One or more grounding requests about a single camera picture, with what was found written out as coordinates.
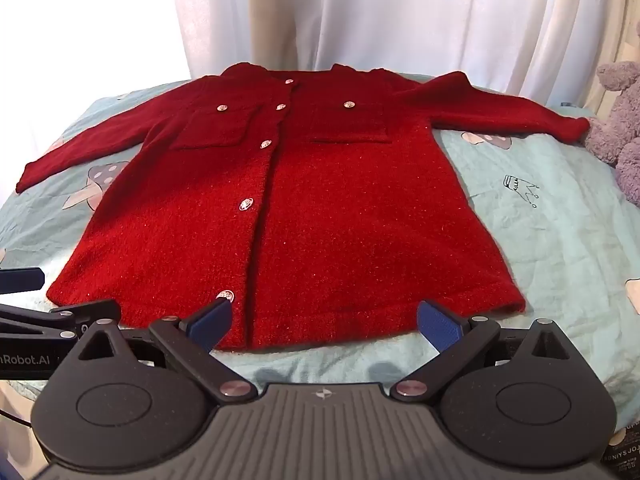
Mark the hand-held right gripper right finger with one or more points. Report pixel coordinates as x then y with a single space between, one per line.
440 326

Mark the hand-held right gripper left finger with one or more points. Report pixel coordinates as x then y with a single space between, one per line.
209 321

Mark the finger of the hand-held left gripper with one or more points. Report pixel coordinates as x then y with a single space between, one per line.
20 279
75 311

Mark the red knitted button coat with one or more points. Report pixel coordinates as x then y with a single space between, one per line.
310 210

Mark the light blue printed bed sheet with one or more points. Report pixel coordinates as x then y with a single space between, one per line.
550 220

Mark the dark printed box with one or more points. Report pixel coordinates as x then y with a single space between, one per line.
627 452

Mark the purple plush teddy bear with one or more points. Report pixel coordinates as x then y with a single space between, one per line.
617 120

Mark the white sheer curtain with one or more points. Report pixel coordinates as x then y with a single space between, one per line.
350 15

